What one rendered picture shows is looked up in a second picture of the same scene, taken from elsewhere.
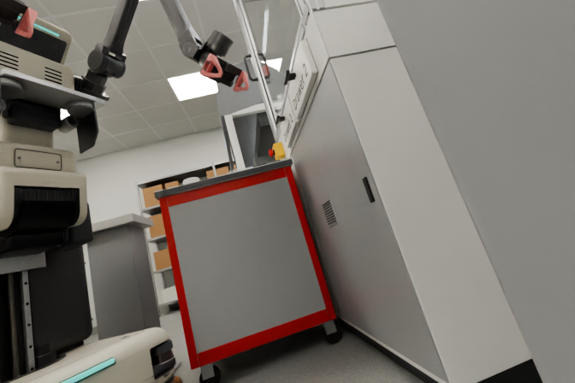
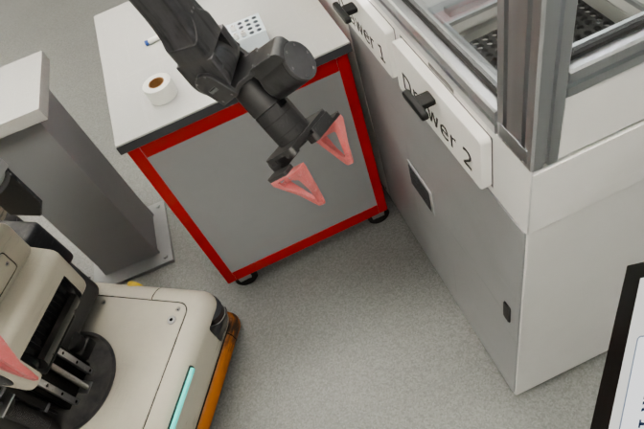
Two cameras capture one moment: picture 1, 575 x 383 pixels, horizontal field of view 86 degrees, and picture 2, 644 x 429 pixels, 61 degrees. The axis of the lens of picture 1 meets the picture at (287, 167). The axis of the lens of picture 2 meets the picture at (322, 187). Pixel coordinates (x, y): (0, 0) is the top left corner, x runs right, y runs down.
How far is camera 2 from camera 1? 115 cm
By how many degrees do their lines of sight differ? 63
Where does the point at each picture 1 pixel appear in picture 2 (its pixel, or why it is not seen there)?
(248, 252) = not seen: hidden behind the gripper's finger
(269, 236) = (310, 155)
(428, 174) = (577, 301)
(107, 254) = (22, 160)
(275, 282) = not seen: hidden behind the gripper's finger
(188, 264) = (200, 211)
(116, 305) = (74, 208)
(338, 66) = (535, 239)
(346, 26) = (578, 180)
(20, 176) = (15, 347)
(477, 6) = not seen: outside the picture
